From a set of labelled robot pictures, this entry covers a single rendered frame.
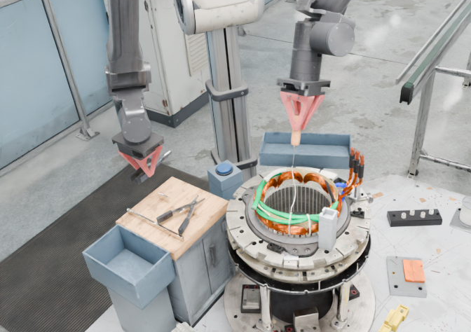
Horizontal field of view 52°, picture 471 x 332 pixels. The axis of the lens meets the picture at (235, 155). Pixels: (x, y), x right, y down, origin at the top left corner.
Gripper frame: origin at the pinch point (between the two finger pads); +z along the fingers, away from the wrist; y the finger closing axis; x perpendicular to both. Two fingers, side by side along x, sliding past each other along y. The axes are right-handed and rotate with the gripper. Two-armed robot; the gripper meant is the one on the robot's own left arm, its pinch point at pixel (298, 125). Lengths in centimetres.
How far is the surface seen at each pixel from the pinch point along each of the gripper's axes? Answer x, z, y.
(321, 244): -7.7, 23.1, 1.4
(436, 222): -13, 34, 62
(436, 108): 56, 28, 269
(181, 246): 19.4, 29.8, -11.2
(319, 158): 11.6, 14.8, 31.4
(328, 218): -9.7, 16.3, -1.1
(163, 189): 36.7, 23.8, -1.1
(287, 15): 248, -29, 356
